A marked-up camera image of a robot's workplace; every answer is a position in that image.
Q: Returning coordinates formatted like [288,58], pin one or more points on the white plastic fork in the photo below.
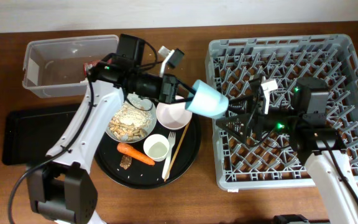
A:
[171,141]

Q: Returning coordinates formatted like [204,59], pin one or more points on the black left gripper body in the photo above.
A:
[150,86]

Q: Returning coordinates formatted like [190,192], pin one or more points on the brown food scrap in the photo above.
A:
[125,162]

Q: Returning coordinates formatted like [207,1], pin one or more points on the wooden chopstick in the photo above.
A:
[176,152]

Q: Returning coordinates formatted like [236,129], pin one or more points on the red strawberry snack wrapper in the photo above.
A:
[87,67]

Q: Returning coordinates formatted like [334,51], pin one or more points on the pink plastic bowl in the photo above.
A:
[173,116]

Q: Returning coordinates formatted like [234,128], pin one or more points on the small white cup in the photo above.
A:
[156,146]

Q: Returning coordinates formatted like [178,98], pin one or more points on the round black serving tray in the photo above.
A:
[143,176]

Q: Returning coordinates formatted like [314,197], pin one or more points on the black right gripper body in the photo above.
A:
[270,122]

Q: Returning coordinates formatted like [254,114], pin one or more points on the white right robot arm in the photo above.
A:
[320,148]

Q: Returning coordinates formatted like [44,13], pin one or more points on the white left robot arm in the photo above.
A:
[60,188]

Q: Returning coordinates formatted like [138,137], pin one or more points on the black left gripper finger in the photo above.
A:
[183,88]
[181,100]

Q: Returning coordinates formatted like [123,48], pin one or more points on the clear plastic waste bin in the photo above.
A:
[55,67]

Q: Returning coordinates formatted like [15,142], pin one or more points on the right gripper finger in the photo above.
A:
[248,103]
[237,126]

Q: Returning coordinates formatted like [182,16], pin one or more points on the light blue plastic cup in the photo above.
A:
[207,101]

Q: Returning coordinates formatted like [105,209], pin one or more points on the grey dishwasher rack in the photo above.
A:
[230,63]

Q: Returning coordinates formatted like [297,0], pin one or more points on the orange carrot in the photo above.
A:
[134,153]

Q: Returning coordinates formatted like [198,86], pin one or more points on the grey plate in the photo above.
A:
[137,102]

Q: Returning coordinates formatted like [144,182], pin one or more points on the rice and peanut scraps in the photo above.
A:
[130,124]

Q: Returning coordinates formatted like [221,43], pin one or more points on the black rectangular tray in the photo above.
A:
[29,134]

